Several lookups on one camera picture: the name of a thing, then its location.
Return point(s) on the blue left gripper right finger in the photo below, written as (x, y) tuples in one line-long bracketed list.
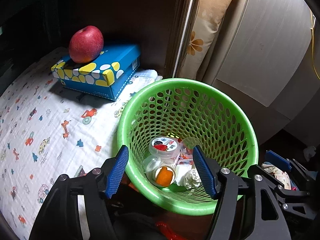
[(207, 175)]

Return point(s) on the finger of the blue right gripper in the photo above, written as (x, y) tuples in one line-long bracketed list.
[(277, 161)]

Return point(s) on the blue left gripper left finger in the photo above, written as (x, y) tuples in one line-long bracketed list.
[(115, 170)]

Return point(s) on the white paper ball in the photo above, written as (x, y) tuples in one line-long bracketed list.
[(187, 176)]

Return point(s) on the white round plastic lid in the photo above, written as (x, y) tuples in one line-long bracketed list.
[(151, 165)]

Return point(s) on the clear plastic cup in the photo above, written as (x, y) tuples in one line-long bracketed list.
[(186, 147)]

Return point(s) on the red labelled pudding cup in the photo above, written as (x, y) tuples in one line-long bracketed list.
[(165, 148)]

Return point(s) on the green mesh waste basket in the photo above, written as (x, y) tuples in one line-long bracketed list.
[(184, 108)]

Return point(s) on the white printed table cloth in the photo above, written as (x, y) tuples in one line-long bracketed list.
[(48, 130)]

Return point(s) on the blue yellow tissue box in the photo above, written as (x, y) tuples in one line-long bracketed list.
[(106, 76)]

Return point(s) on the white cabinet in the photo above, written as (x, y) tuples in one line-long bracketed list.
[(269, 45)]

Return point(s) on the red apple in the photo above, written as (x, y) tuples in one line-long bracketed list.
[(86, 44)]

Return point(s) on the beige floral pillow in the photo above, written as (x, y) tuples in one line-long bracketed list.
[(209, 17)]

